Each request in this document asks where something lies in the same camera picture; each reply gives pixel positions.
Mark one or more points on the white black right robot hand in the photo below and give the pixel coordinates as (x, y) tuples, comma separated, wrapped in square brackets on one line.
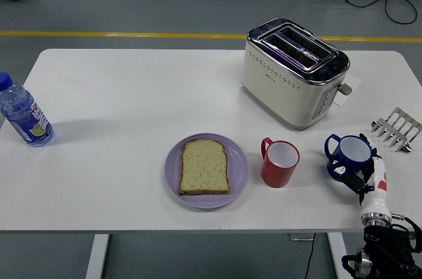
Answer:
[(376, 193)]

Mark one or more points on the blue cup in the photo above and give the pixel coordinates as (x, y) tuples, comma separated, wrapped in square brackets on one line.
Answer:
[(352, 150)]

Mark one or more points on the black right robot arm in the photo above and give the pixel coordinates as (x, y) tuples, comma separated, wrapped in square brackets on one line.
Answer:
[(389, 246)]

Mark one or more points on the red cup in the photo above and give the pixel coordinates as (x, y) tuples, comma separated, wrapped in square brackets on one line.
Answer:
[(277, 175)]

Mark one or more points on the bread slice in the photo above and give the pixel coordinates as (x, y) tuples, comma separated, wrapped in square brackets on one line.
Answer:
[(204, 168)]

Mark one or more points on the white table leg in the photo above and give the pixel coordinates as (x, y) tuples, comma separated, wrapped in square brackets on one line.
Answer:
[(336, 249), (97, 256)]

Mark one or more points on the silver toast rack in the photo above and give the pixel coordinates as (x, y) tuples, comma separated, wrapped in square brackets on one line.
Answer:
[(400, 127)]

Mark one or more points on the cream chrome toaster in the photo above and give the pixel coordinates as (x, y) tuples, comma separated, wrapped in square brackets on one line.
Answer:
[(280, 94)]

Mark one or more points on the purple plate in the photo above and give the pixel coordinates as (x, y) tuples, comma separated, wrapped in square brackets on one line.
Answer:
[(238, 173)]

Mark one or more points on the clear blue-capped water bottle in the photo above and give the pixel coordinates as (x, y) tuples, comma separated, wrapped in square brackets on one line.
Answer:
[(23, 114)]

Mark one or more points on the grey table bracket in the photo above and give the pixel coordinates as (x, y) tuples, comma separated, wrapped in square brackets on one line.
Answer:
[(300, 236)]

